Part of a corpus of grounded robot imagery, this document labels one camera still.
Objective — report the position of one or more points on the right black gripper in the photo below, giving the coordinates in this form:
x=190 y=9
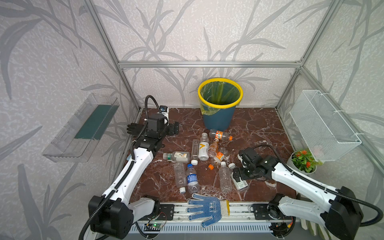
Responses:
x=246 y=155

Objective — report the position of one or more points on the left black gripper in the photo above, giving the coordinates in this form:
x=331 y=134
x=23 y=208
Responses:
x=171 y=129

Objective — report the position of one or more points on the green white label bottle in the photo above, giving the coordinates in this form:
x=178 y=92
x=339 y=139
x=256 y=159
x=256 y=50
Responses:
x=240 y=184

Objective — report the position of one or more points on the orange cap label bottle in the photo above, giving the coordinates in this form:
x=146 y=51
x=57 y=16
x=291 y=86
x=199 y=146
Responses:
x=218 y=156

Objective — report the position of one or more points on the orange liquid bottle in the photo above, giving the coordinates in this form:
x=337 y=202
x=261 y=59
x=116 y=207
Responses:
x=213 y=147

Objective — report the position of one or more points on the orange label bottle top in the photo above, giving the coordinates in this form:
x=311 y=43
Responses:
x=220 y=135

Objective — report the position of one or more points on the clear bottle blue label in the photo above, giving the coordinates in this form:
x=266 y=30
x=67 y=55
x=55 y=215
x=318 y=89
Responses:
x=192 y=179

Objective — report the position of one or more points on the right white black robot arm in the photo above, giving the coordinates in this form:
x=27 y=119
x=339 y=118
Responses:
x=337 y=210

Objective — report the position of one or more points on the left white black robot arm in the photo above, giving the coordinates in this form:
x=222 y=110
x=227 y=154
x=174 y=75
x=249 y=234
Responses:
x=112 y=214

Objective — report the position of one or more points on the teal bin with yellow rim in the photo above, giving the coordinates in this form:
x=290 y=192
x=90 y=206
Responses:
x=218 y=100

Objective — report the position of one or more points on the black green work glove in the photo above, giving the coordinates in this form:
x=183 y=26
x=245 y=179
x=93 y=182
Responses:
x=137 y=130

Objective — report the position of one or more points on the slim clear bottle white cap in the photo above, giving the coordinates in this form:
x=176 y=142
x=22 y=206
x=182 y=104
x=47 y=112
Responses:
x=195 y=152

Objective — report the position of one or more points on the potted plant red flowers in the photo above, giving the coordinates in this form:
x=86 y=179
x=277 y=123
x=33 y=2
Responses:
x=304 y=162

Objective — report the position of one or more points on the white yellow label bottle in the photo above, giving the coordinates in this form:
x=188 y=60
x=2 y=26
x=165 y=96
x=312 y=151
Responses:
x=203 y=147

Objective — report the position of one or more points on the blue dotted knit glove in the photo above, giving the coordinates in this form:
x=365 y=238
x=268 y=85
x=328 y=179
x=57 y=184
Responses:
x=207 y=208

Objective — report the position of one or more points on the white green striped glove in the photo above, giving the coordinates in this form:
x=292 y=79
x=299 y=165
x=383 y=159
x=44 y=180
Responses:
x=315 y=229

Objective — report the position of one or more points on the green circuit board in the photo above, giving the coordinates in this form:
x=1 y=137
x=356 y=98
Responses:
x=154 y=227

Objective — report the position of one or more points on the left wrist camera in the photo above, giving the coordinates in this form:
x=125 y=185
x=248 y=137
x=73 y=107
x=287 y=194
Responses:
x=164 y=110

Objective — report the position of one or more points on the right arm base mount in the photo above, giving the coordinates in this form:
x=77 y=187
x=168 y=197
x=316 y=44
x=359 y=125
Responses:
x=264 y=211

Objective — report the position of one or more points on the white wire mesh basket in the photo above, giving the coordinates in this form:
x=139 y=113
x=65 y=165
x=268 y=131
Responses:
x=324 y=130

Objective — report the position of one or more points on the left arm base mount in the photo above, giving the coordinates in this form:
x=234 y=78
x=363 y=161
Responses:
x=162 y=212

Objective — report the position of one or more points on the clear plastic wall tray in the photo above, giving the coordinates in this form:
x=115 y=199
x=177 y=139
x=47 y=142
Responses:
x=77 y=140

